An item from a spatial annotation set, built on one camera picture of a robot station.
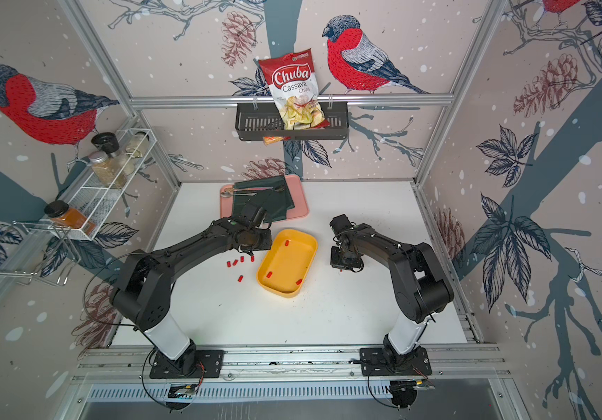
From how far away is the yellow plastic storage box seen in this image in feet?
2.86

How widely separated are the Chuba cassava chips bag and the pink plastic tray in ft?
1.08

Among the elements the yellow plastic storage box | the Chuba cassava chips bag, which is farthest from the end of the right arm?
the Chuba cassava chips bag

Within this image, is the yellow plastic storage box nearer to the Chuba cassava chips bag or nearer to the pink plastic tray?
the pink plastic tray

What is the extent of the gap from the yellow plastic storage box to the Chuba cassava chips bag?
39 centimetres

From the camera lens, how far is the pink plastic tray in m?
1.11

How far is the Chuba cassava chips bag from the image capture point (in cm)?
83
